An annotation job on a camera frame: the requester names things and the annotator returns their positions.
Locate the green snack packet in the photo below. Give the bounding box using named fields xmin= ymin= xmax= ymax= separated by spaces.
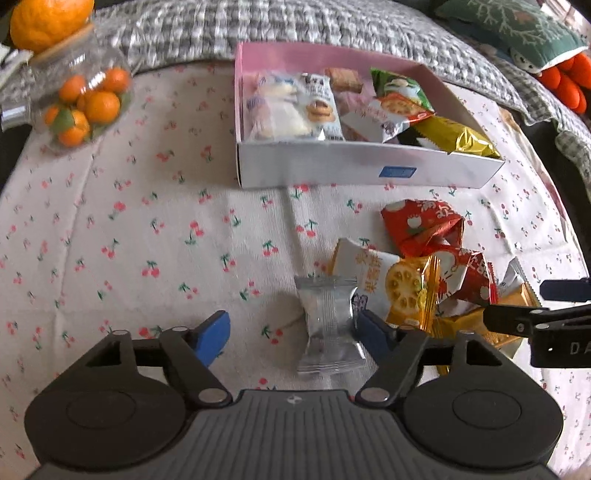
xmin=370 ymin=68 xmax=435 ymax=112

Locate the yellow snack packet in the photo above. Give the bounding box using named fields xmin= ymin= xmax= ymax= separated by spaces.
xmin=410 ymin=115 xmax=502 ymax=160

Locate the green embroidered cushion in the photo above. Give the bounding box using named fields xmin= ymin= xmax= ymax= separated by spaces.
xmin=434 ymin=0 xmax=590 ymax=66

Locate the silver snack packet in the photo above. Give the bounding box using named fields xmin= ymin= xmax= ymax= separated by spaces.
xmin=294 ymin=274 xmax=370 ymax=376

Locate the pale snack packet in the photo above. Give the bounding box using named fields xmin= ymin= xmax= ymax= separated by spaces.
xmin=244 ymin=74 xmax=279 ymax=141

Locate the red snack packet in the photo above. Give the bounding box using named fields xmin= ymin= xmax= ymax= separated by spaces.
xmin=381 ymin=198 xmax=464 ymax=257
xmin=434 ymin=247 xmax=499 ymax=306

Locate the grey cookie snack packet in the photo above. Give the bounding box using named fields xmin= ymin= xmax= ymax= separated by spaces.
xmin=295 ymin=73 xmax=346 ymax=142

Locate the brown snack packet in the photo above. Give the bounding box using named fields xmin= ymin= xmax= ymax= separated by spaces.
xmin=324 ymin=67 xmax=363 ymax=93

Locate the white blue snack packet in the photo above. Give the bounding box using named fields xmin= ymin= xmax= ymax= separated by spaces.
xmin=265 ymin=75 xmax=309 ymax=140

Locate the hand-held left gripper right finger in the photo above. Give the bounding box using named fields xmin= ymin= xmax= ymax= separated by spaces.
xmin=355 ymin=309 xmax=502 ymax=409

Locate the cluster of small mandarins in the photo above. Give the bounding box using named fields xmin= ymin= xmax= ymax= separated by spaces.
xmin=44 ymin=67 xmax=132 ymax=148

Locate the glass jar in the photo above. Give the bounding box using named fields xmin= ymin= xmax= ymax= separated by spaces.
xmin=0 ymin=25 xmax=135 ymax=151

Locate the grey checked blanket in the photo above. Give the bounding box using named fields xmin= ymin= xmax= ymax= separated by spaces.
xmin=88 ymin=0 xmax=591 ymax=185

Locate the orange cracker print snack packet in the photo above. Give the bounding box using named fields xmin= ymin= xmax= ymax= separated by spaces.
xmin=342 ymin=92 xmax=428 ymax=145

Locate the orange slice print snack packet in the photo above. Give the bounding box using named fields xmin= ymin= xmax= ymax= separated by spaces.
xmin=330 ymin=237 xmax=437 ymax=331

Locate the large orange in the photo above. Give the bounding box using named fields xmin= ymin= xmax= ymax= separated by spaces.
xmin=10 ymin=0 xmax=95 ymax=53

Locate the golden orange snack packet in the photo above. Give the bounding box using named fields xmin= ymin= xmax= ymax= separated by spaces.
xmin=434 ymin=284 xmax=540 ymax=376

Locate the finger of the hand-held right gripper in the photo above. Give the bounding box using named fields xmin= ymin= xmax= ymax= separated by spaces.
xmin=482 ymin=302 xmax=591 ymax=338
xmin=540 ymin=278 xmax=591 ymax=301

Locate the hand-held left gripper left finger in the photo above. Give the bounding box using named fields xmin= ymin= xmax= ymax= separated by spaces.
xmin=87 ymin=310 xmax=232 ymax=409

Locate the orange plush toy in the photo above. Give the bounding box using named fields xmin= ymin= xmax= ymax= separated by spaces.
xmin=510 ymin=48 xmax=591 ymax=117

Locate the pink and white cardboard box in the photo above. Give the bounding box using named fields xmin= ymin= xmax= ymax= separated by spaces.
xmin=234 ymin=41 xmax=506 ymax=190

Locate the cherry print tablecloth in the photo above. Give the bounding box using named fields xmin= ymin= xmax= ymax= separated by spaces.
xmin=0 ymin=62 xmax=591 ymax=480

